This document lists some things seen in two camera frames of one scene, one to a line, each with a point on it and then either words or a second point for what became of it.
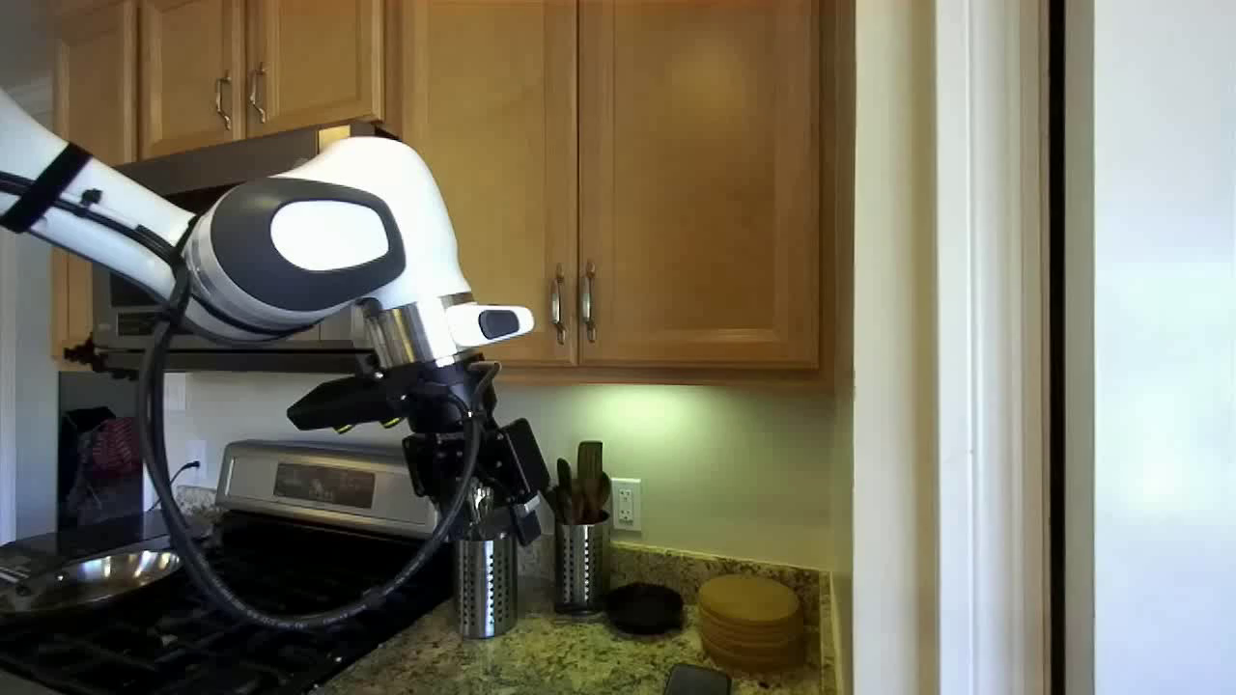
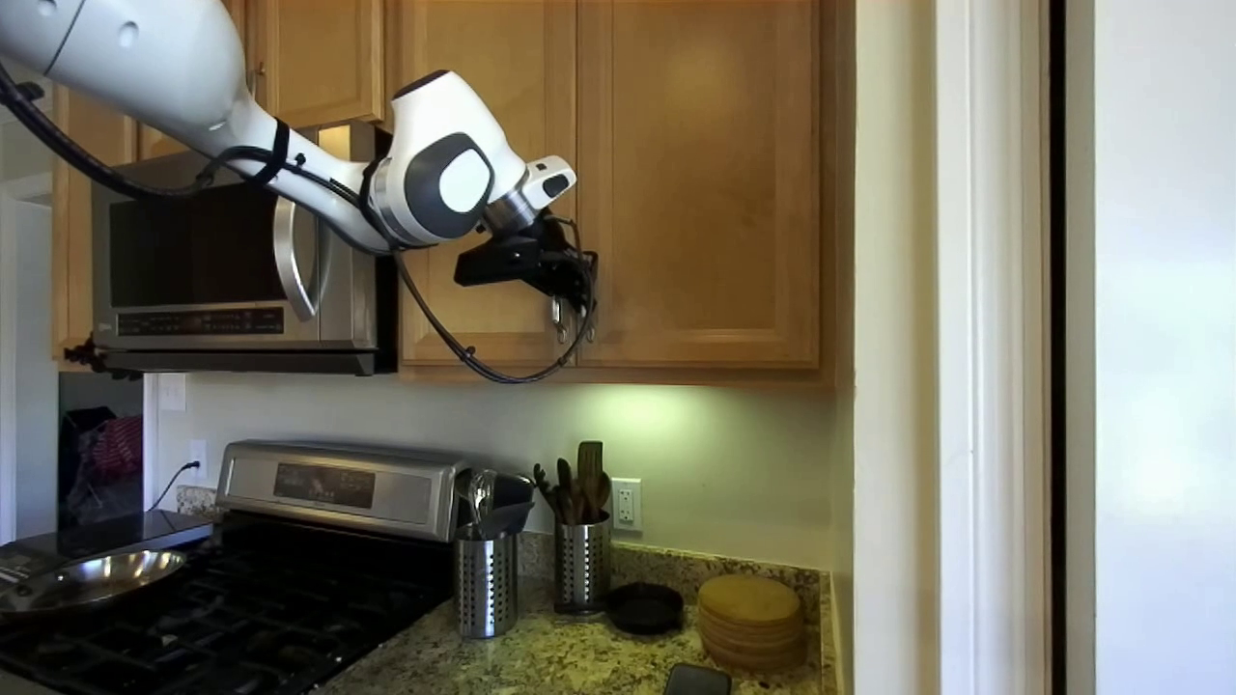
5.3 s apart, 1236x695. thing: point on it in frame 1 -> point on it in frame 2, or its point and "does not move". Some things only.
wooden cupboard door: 702,182 does not move
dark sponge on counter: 697,679 does not move
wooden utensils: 580,496 does not move
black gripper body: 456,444 -> 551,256
